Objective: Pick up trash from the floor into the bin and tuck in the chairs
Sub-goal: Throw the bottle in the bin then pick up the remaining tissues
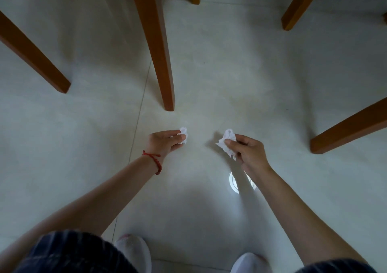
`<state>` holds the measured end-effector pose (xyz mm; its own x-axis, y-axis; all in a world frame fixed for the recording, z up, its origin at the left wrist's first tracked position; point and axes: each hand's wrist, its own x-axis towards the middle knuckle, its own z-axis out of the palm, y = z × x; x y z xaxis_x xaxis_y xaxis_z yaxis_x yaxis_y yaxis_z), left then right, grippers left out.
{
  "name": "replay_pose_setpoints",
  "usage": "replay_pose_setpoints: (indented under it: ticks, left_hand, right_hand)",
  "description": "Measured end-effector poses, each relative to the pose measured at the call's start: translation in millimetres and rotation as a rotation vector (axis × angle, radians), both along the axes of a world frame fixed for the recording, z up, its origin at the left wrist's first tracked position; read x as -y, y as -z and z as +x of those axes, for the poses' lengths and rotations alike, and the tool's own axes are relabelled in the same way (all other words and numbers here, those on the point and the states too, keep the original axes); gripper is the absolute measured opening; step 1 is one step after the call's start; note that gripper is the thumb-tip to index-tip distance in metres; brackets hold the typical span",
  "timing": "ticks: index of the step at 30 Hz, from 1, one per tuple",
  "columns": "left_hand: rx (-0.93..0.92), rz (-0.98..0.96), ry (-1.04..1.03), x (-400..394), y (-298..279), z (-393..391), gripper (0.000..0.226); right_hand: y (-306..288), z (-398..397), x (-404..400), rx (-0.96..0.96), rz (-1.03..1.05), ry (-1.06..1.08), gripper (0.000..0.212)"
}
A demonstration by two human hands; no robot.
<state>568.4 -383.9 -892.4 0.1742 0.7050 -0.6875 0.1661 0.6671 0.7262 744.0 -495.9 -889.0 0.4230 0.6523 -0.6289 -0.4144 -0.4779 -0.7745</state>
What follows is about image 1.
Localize person's left hand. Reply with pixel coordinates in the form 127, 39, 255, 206
146, 130, 187, 161

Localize person's right hand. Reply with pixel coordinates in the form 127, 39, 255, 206
224, 134, 273, 177

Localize orange wooden chair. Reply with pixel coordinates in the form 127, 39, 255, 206
190, 0, 387, 155
0, 0, 175, 112

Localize person's right forearm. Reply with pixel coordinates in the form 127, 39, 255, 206
245, 167, 368, 266

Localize person's left forearm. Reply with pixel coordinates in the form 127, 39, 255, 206
0, 155, 164, 273

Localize person's left shoe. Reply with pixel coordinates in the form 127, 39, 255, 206
114, 234, 152, 273

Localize dark blue trousers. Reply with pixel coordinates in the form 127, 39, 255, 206
13, 230, 377, 273

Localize red string bracelet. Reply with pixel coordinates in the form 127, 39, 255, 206
142, 150, 162, 176

